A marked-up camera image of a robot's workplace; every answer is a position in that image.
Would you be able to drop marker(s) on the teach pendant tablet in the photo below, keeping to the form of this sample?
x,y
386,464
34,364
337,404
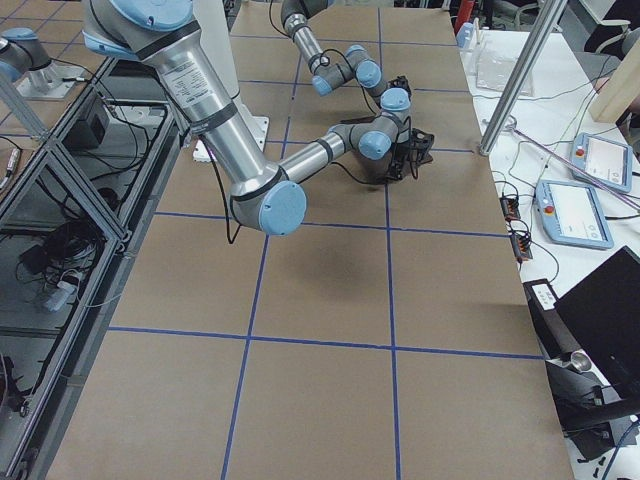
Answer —
x,y
606,160
571,215

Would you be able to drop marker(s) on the far teach pendant tablet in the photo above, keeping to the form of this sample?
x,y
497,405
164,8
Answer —
x,y
606,160

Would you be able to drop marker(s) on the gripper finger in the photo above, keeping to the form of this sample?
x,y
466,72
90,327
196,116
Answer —
x,y
393,173

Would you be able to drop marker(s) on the red cylinder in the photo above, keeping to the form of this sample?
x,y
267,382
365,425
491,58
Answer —
x,y
464,13

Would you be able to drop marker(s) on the aluminium frame post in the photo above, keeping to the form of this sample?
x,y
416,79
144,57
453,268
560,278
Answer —
x,y
535,42

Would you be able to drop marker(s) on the black monitor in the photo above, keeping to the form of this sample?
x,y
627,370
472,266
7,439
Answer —
x,y
602,314

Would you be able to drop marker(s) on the near teach pendant tablet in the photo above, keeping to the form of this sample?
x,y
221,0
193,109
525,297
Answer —
x,y
571,215

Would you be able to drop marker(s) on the wooden block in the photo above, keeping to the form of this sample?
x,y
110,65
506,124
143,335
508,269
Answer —
x,y
621,91

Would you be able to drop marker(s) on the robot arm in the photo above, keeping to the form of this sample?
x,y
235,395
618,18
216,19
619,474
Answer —
x,y
265,196
340,55

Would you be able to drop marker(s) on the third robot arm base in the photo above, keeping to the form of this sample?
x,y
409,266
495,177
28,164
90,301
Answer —
x,y
34,73

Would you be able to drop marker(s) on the white pedestal column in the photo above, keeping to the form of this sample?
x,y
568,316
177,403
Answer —
x,y
216,44

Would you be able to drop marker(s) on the clear plastic tray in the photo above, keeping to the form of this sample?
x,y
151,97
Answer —
x,y
490,59

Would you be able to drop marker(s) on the brown t-shirt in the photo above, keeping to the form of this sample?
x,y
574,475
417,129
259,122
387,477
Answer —
x,y
387,158

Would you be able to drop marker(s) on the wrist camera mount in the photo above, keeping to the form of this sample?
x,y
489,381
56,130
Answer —
x,y
421,144
401,82

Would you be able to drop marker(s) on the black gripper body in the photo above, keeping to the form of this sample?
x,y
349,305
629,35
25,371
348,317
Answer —
x,y
398,161

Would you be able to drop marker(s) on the black electronics box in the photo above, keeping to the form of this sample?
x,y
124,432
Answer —
x,y
552,332

